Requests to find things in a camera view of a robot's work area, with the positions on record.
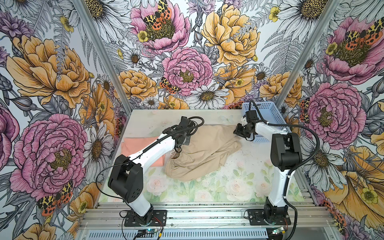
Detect left aluminium corner post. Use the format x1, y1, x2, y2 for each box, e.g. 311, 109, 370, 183
74, 1, 133, 117

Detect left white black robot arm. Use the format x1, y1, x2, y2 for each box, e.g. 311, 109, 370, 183
108, 116, 205, 226

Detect aluminium rail frame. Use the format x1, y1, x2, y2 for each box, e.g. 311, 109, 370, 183
80, 202, 334, 230

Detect right aluminium corner post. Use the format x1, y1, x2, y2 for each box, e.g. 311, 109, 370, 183
275, 0, 341, 108

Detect peach graphic t-shirt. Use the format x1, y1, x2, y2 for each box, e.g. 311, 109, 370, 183
120, 136, 166, 168

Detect green circuit board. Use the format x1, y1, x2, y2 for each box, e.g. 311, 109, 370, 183
135, 229, 163, 238

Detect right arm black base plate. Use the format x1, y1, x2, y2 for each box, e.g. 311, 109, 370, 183
244, 209, 292, 226

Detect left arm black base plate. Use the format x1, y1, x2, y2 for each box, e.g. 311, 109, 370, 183
124, 210, 168, 227

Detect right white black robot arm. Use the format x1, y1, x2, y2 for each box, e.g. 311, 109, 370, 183
234, 110, 303, 225

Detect light blue plastic basket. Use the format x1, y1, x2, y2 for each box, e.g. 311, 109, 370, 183
241, 102, 286, 143

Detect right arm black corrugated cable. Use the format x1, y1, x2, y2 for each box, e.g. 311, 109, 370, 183
247, 100, 321, 240

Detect white vented cable duct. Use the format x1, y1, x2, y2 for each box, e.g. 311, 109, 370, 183
83, 228, 268, 240

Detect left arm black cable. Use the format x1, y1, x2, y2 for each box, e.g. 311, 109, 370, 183
95, 116, 205, 205

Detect beige drawstring shorts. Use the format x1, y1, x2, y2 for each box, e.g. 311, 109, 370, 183
165, 125, 242, 182

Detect aluminium corner post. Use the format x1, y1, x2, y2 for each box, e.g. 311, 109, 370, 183
275, 0, 341, 108
74, 1, 133, 117

